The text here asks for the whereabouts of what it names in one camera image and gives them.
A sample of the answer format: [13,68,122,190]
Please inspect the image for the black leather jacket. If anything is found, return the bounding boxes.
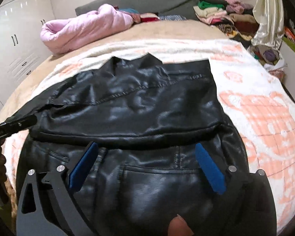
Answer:
[10,54,249,235]

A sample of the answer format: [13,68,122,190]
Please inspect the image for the bag of clothes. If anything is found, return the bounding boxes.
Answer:
[247,45,287,82]

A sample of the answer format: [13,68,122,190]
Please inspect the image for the pile of folded clothes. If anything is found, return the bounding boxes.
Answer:
[193,0,259,48]

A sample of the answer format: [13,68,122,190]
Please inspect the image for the right hand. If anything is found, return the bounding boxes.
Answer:
[167,214,194,236]

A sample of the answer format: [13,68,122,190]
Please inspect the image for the white wardrobe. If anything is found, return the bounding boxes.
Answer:
[0,0,55,111]

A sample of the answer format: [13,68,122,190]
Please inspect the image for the white orange patterned blanket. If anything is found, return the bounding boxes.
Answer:
[4,39,295,235]

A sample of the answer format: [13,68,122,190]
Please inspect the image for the pink rolled quilt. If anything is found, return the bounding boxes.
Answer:
[40,4,134,55]

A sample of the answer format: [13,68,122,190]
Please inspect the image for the red pillow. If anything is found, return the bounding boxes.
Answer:
[140,13,160,23]

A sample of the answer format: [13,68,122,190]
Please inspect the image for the cream satin curtain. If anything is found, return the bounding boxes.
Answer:
[252,0,284,49]

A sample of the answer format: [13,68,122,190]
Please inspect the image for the grey quilted headboard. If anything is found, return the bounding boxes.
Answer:
[75,0,199,20]

